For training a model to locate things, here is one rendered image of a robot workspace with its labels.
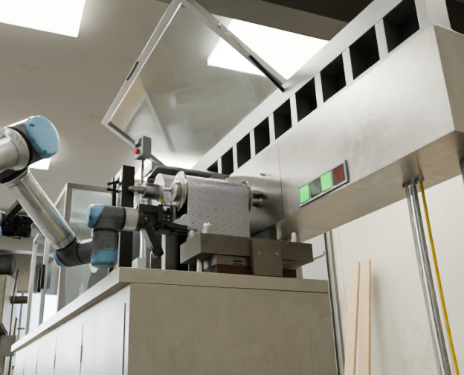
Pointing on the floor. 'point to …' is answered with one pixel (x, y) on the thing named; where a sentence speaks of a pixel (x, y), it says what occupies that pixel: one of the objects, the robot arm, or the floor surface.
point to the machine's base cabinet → (189, 334)
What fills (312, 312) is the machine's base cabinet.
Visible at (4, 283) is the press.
